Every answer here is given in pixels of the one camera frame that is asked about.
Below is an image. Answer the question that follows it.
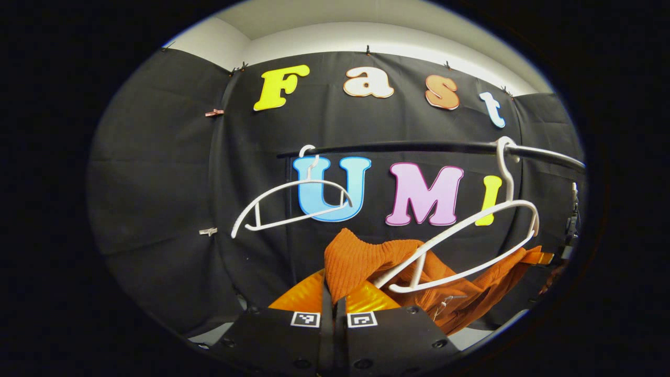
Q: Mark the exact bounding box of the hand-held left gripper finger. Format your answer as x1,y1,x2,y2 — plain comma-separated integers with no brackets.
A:
333,280,462,377
207,270,334,375

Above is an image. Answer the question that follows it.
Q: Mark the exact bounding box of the orange corduroy jacket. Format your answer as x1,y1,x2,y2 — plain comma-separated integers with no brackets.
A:
323,228,554,336

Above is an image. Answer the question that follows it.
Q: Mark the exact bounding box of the white plastic hanger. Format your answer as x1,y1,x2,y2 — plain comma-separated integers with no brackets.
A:
374,136,541,294
231,145,354,239

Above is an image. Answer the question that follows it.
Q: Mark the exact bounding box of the black clothes rack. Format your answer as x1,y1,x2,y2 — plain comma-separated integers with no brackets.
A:
276,140,586,173

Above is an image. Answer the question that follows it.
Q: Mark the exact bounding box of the black backdrop cloth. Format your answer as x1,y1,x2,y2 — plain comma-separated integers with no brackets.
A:
86,47,586,338

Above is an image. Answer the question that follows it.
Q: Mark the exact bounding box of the row of black cloth clips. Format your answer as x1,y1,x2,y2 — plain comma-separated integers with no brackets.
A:
161,42,515,97

